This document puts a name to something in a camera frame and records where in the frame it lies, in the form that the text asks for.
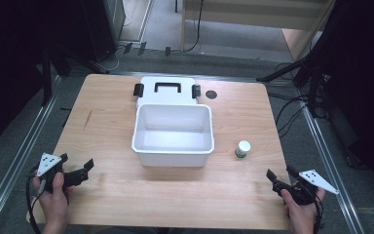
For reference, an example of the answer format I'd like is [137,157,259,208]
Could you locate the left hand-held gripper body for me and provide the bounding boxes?
[36,152,69,193]

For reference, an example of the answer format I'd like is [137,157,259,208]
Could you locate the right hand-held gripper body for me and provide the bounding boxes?
[290,169,341,207]

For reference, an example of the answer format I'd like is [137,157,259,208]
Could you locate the person's right hand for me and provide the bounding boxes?
[280,185,326,226]

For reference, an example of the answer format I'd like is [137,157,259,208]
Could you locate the person's left hand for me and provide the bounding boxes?
[31,172,73,225]

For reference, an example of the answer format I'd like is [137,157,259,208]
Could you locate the small white green-labelled bottle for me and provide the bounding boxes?
[234,139,252,160]

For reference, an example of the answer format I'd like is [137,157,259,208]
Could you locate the black upright stand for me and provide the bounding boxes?
[40,45,74,107]

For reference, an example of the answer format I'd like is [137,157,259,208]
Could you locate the black stand with legs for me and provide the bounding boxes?
[255,48,325,113]

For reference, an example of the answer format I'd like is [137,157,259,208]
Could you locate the white plastic box with lid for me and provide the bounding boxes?
[131,76,215,168]

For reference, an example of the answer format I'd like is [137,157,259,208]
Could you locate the dark curtain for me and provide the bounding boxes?
[318,0,374,189]
[0,0,89,155]

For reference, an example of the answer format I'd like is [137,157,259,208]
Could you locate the black cabinet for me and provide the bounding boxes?
[79,0,127,63]

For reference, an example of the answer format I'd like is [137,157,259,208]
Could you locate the metal floor rail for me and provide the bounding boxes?
[0,75,63,234]
[300,103,366,234]

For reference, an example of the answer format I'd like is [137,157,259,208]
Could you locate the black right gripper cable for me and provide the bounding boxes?
[313,198,325,234]

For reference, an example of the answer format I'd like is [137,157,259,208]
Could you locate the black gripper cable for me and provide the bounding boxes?
[313,198,325,234]
[25,165,48,234]

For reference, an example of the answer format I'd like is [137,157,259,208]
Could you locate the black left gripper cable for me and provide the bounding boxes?
[25,165,48,234]

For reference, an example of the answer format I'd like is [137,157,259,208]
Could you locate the black floor cables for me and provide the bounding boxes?
[267,61,330,140]

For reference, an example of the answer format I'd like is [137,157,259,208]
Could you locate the white floor cable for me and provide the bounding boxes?
[92,16,134,74]

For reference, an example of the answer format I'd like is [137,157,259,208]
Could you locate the light wooden furniture frame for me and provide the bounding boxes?
[180,0,337,62]

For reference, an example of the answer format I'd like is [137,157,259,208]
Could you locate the black hanging cable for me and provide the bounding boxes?
[169,0,206,54]

